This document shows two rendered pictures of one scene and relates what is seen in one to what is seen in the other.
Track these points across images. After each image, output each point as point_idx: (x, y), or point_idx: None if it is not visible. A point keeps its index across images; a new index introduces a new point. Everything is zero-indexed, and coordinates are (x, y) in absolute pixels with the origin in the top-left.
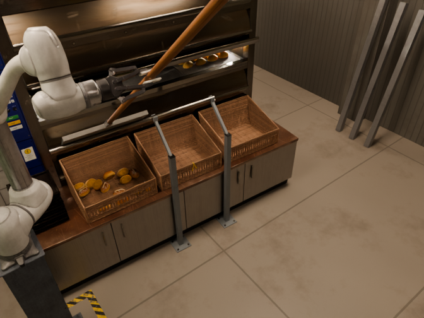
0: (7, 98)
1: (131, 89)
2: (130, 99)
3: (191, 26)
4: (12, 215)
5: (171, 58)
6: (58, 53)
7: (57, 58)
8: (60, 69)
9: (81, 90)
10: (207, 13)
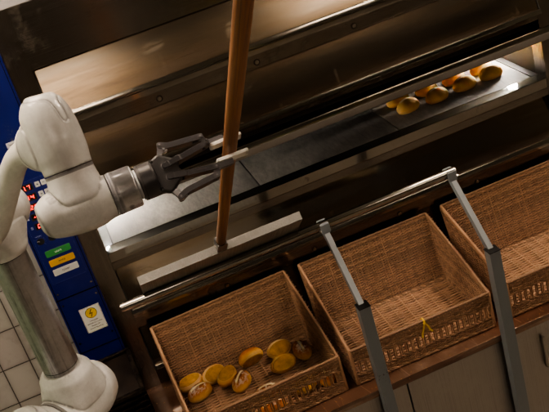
0: (10, 210)
1: (196, 175)
2: (222, 192)
3: (229, 65)
4: None
5: (233, 115)
6: (69, 131)
7: (66, 140)
8: (72, 156)
9: (107, 185)
10: (233, 47)
